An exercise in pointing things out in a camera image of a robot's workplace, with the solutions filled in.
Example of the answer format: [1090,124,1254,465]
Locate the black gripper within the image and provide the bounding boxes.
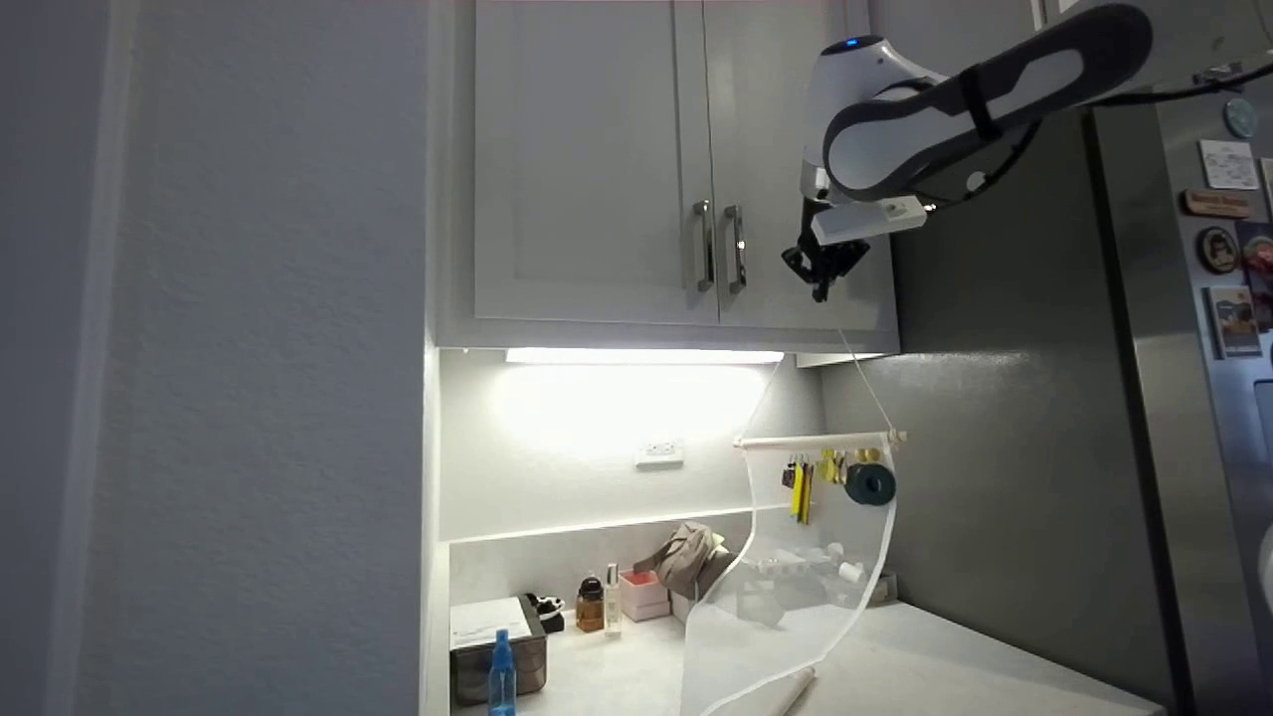
[779,201,868,303]

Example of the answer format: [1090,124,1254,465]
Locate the white mesh net with rod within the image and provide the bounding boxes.
[680,414,897,716]

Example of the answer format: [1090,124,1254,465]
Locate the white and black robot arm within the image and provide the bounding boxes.
[782,0,1156,303]

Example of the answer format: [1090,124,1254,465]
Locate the yellow clip on net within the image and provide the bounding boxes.
[782,461,810,524]

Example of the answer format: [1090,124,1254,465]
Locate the stainless steel fridge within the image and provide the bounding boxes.
[816,0,1273,716]

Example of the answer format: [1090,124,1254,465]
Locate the brown bar fridge magnet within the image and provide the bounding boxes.
[1176,189,1255,221]

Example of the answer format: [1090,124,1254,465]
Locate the round dark fridge magnet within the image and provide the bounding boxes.
[1194,226,1242,273]

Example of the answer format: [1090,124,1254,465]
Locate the white square fridge magnet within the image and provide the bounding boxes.
[1198,139,1259,189]

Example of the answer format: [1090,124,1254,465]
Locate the dark green round tag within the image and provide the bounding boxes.
[843,461,895,506]

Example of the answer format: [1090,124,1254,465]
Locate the white upper cabinet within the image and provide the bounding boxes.
[428,0,897,355]

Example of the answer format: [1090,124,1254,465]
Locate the under-cabinet light strip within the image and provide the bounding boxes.
[501,347,782,365]

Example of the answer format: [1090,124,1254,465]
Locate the pink white box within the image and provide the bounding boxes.
[616,564,671,621]

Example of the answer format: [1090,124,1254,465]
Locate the brown glass jar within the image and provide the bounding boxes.
[574,577,606,632]

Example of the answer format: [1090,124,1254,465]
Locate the Los Angeles postcard magnet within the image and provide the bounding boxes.
[1206,287,1259,357]

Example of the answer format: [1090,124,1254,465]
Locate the small black gadget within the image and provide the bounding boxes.
[521,593,563,632]

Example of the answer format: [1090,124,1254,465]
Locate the blue plastic bottle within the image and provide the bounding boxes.
[486,627,515,716]

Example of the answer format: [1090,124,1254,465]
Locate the dark metal tray box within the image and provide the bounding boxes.
[448,596,547,706]

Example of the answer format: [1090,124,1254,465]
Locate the right silver cabinet handle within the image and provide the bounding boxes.
[720,206,748,292]

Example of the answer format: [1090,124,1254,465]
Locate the silver cabinet handle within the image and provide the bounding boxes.
[687,197,712,292]
[720,206,748,292]

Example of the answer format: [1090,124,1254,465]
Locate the left silver cabinet handle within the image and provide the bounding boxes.
[687,197,712,292]

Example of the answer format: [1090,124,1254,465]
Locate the white wall outlet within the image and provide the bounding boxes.
[631,441,683,470]

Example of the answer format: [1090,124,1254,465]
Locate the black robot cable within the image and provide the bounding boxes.
[1099,54,1273,111]

